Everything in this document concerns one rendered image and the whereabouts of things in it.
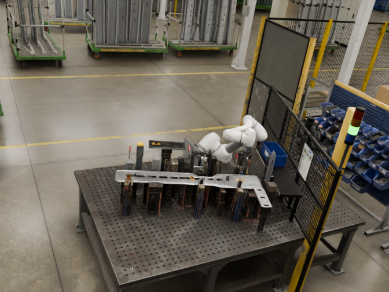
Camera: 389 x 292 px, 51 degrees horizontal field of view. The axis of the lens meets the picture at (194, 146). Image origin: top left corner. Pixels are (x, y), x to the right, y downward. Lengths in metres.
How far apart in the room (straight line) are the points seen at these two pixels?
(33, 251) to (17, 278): 0.37
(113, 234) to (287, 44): 3.86
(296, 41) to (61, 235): 3.97
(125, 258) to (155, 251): 0.25
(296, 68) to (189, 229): 3.18
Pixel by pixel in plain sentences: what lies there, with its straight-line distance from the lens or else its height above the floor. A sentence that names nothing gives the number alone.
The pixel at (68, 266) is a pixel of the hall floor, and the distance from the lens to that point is 4.36.
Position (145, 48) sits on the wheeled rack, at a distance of 10.55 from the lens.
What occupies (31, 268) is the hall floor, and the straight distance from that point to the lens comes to 4.39.
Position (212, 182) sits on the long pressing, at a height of 1.00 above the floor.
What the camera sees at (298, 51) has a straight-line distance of 6.03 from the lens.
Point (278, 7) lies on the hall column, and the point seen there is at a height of 1.54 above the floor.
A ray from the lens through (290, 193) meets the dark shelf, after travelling 3.91.
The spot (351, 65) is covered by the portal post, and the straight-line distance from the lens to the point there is 8.15.
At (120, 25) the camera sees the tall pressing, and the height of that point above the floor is 0.71.
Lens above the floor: 3.06
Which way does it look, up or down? 28 degrees down
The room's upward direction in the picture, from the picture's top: 9 degrees clockwise
